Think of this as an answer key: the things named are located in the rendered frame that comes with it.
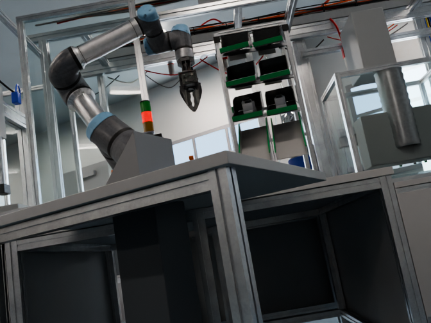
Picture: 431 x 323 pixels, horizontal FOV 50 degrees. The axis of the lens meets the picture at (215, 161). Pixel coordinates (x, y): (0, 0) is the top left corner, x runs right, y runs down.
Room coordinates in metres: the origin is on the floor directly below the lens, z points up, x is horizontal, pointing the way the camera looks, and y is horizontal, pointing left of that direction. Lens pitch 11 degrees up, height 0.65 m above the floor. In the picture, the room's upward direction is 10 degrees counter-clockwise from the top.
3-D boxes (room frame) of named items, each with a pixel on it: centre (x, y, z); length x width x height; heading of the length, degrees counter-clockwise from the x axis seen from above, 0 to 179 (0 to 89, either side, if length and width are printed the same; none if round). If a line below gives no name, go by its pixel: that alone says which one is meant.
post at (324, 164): (3.08, -0.72, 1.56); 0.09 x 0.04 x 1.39; 89
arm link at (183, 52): (1.78, 0.05, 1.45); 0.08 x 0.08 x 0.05
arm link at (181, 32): (1.78, 0.05, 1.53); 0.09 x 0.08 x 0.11; 86
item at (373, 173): (2.44, 0.09, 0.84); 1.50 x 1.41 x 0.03; 89
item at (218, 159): (1.47, 0.20, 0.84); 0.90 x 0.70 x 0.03; 62
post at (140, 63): (2.15, 0.28, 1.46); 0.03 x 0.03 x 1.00; 89
